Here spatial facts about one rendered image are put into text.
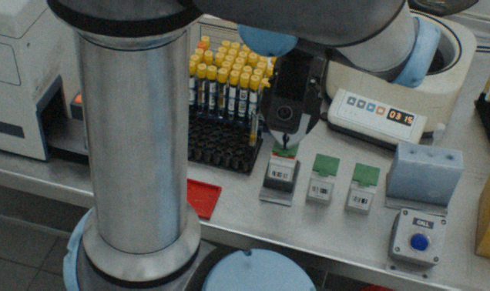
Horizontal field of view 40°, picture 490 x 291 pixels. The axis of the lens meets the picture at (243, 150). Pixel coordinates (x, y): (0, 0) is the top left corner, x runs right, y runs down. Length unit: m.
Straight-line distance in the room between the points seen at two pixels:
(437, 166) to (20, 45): 0.65
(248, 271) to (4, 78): 0.56
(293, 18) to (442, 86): 0.84
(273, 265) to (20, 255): 1.56
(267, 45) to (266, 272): 0.26
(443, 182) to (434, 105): 0.16
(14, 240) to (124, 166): 1.67
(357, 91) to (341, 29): 0.82
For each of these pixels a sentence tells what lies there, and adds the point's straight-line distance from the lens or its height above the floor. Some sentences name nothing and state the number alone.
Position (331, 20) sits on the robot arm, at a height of 1.49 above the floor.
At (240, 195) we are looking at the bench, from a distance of 1.11.
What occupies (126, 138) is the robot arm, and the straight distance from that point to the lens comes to 0.53.
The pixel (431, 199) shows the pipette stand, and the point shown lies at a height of 0.90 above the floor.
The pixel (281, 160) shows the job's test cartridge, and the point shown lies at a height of 0.95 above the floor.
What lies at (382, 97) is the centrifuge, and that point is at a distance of 1.23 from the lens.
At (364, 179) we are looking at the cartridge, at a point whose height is 0.94.
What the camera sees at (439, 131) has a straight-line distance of 1.06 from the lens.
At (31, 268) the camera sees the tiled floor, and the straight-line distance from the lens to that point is 2.14.
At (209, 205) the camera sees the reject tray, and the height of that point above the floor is 0.88.
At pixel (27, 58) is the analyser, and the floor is 1.09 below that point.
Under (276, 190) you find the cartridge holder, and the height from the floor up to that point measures 0.89.
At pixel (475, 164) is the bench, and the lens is 1.26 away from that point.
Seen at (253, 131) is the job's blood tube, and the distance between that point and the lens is 1.12.
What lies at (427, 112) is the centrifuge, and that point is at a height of 0.94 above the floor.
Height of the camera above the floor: 1.72
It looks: 46 degrees down
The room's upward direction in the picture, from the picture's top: 5 degrees clockwise
